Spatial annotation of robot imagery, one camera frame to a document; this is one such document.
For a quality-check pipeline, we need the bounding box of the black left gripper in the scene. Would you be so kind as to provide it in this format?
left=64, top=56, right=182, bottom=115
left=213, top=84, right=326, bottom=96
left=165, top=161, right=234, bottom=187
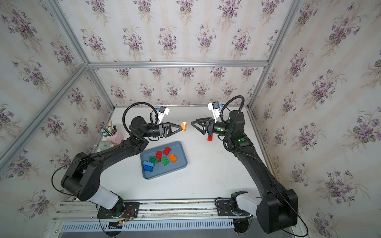
left=139, top=123, right=181, bottom=141

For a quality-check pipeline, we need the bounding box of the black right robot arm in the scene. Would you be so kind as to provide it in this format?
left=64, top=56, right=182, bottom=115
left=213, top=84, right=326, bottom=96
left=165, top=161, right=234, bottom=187
left=191, top=110, right=298, bottom=234

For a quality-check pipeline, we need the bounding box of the pink pen holder cup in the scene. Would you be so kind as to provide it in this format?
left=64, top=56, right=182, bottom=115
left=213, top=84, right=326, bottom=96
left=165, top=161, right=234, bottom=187
left=105, top=131, right=124, bottom=145

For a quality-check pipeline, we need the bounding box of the blue lego brick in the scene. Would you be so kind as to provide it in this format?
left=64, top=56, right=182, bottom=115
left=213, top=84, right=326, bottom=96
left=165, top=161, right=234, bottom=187
left=143, top=161, right=155, bottom=172

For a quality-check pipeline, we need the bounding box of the pale green lotion bottle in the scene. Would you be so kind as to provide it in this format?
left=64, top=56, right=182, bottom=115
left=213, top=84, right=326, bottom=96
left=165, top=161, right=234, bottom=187
left=98, top=141, right=115, bottom=151

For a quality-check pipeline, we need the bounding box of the orange lego brick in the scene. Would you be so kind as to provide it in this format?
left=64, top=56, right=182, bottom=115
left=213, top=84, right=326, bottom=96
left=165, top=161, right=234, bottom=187
left=181, top=122, right=187, bottom=132
left=169, top=154, right=178, bottom=163

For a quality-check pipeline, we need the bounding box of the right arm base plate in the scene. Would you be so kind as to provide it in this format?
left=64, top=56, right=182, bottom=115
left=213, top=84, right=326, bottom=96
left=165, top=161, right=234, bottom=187
left=214, top=197, right=251, bottom=217

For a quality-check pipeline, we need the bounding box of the long dark green lego brick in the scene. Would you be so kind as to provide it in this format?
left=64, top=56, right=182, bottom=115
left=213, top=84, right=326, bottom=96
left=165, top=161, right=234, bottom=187
left=149, top=156, right=159, bottom=164

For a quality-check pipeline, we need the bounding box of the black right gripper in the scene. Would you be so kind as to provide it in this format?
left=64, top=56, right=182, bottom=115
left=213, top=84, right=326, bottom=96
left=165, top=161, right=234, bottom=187
left=192, top=116, right=235, bottom=139

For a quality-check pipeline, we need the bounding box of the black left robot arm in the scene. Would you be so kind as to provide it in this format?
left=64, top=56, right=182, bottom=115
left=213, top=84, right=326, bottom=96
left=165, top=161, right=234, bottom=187
left=61, top=116, right=187, bottom=216

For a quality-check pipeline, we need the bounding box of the blue plastic tray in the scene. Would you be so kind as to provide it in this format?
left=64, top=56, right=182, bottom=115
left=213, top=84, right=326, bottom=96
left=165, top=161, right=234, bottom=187
left=140, top=141, right=188, bottom=179

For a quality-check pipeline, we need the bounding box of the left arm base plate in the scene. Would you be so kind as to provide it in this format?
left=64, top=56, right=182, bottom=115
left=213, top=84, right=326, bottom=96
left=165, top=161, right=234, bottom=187
left=97, top=202, right=140, bottom=221

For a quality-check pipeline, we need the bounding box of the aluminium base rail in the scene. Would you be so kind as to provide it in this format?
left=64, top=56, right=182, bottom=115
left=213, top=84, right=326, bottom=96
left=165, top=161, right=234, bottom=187
left=48, top=198, right=258, bottom=238

